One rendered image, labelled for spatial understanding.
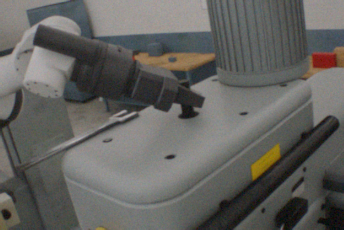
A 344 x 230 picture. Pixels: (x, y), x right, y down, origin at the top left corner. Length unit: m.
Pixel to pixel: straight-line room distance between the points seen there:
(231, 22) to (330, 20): 4.38
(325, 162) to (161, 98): 0.48
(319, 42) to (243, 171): 4.66
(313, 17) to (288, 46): 4.43
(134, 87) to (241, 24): 0.26
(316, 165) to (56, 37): 0.61
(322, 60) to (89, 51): 4.15
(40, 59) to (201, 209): 0.32
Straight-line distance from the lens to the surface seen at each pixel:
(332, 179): 0.98
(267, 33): 0.79
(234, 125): 0.64
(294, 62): 0.83
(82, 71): 0.64
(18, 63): 0.73
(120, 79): 0.64
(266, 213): 0.75
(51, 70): 0.63
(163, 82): 0.64
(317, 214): 0.97
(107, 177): 0.57
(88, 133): 0.71
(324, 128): 0.81
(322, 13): 5.18
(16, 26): 10.41
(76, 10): 8.06
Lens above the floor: 2.13
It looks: 19 degrees down
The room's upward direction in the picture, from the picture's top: 11 degrees counter-clockwise
